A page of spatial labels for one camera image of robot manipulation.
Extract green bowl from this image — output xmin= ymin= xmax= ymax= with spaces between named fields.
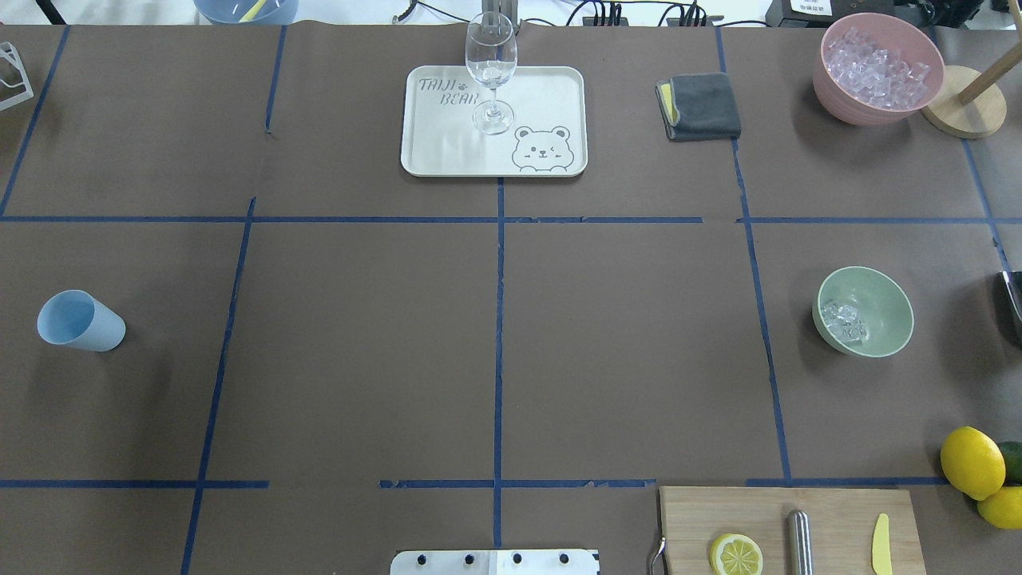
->
xmin=810 ymin=266 xmax=915 ymax=358

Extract light blue plastic cup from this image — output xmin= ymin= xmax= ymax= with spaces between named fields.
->
xmin=37 ymin=290 xmax=125 ymax=352

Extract ice cubes in bowl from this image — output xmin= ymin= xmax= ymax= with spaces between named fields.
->
xmin=820 ymin=300 xmax=868 ymax=347

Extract blue bowl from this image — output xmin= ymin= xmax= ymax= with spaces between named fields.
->
xmin=193 ymin=0 xmax=300 ymax=26

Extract pink bowl with ice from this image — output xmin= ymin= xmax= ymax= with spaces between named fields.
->
xmin=812 ymin=12 xmax=945 ymax=126

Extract cream bear tray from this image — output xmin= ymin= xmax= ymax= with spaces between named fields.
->
xmin=400 ymin=65 xmax=589 ymax=178

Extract clear wine glass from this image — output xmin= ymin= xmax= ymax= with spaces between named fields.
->
xmin=465 ymin=11 xmax=518 ymax=135

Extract grey folded cloth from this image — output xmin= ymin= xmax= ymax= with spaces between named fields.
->
xmin=655 ymin=73 xmax=742 ymax=142

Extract wooden cutting board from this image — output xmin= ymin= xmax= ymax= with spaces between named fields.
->
xmin=660 ymin=486 xmax=926 ymax=574

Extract lemon half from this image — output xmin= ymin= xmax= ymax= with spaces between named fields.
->
xmin=708 ymin=533 xmax=764 ymax=575

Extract yellow lemon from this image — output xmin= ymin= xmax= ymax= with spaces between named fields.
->
xmin=976 ymin=486 xmax=1022 ymax=530
xmin=941 ymin=426 xmax=1006 ymax=502

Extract wooden paper towel stand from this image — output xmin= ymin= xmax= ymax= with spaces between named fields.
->
xmin=922 ymin=43 xmax=1021 ymax=141

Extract green lime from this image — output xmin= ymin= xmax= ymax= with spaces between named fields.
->
xmin=997 ymin=441 xmax=1022 ymax=486

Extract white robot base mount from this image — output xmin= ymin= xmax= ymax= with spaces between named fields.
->
xmin=390 ymin=549 xmax=601 ymax=574

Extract white wire cup rack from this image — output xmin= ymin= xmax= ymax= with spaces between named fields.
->
xmin=1 ymin=42 xmax=35 ymax=110

